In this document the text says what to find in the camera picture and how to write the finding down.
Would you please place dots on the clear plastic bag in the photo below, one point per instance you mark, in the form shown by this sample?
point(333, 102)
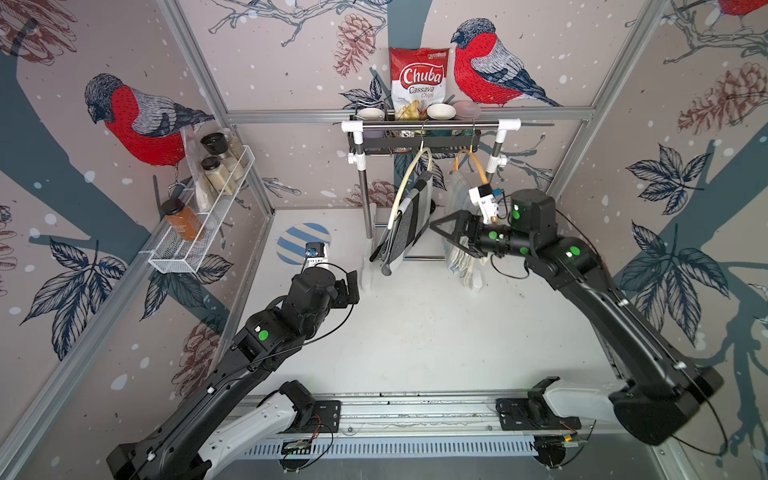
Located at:
point(205, 195)

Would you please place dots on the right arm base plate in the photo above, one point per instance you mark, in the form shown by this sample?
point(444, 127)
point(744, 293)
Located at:
point(524, 414)

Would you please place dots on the orange spice jar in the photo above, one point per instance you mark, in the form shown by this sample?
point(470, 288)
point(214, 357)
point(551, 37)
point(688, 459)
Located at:
point(182, 219)

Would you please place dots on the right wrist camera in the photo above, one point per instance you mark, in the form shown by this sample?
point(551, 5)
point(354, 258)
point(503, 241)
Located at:
point(484, 198)

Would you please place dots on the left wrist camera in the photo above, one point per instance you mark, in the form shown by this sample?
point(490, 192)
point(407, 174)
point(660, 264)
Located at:
point(316, 254)

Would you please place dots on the black wall shelf basket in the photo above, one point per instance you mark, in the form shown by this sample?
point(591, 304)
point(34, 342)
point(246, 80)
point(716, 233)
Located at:
point(407, 137)

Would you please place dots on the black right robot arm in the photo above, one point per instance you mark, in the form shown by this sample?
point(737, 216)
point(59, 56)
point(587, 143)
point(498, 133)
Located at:
point(665, 388)

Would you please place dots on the blue striped round plate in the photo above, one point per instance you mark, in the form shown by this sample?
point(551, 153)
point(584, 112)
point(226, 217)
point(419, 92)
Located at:
point(291, 244)

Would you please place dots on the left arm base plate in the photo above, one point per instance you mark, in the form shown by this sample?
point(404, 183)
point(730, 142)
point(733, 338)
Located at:
point(324, 417)

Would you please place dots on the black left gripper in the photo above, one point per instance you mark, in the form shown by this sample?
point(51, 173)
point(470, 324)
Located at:
point(343, 298)

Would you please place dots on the red Chuba chips bag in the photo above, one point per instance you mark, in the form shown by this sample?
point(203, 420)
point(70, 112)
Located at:
point(418, 80)

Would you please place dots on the black lid spice jar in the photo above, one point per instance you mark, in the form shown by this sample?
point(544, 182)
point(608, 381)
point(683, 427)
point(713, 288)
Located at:
point(219, 176)
point(216, 144)

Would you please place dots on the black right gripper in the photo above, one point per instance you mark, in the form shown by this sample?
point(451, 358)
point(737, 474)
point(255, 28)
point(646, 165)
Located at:
point(468, 226)

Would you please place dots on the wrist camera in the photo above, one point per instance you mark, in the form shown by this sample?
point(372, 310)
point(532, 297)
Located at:
point(484, 198)
point(316, 254)

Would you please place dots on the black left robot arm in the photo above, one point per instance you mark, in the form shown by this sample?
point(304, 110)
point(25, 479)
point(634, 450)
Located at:
point(268, 338)

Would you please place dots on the black grey checkered scarf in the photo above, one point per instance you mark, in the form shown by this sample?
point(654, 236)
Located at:
point(411, 222)

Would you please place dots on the orange wooden hanger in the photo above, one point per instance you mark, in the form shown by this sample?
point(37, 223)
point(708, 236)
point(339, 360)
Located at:
point(468, 152)

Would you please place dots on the cream wooden hanger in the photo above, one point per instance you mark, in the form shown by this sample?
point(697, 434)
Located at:
point(423, 149)

